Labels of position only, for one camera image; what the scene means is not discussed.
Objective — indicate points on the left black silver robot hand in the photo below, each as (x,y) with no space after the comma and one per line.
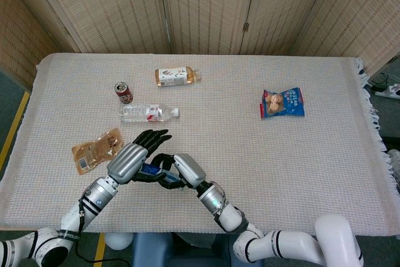
(126,162)

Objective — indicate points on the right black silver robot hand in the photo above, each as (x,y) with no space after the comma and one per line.
(190,170)

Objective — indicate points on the blue white tube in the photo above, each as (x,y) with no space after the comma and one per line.
(152,170)

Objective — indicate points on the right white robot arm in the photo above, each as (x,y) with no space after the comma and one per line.
(281,245)

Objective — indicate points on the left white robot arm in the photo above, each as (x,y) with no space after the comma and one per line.
(93,201)

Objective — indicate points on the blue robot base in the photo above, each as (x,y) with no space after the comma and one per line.
(187,253)

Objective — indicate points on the brown spout pouch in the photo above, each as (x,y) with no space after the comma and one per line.
(90,153)

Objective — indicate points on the clear plastic water bottle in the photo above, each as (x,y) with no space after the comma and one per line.
(140,113)

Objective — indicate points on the beige woven tablecloth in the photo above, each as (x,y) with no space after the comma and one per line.
(250,154)

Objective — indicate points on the red cartoon soda can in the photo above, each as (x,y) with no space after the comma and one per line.
(125,95)

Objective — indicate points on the white round robot part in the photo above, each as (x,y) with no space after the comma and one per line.
(118,241)

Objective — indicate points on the yellow tea bottle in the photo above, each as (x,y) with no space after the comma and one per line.
(175,76)

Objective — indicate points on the blue cookie bag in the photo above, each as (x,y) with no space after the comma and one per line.
(287,104)

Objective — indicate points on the brass screen hinge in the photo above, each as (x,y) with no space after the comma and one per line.
(246,27)

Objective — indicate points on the woven folding screen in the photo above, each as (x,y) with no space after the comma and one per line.
(203,7)

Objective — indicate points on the white power strip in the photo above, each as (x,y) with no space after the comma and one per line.
(389,91)

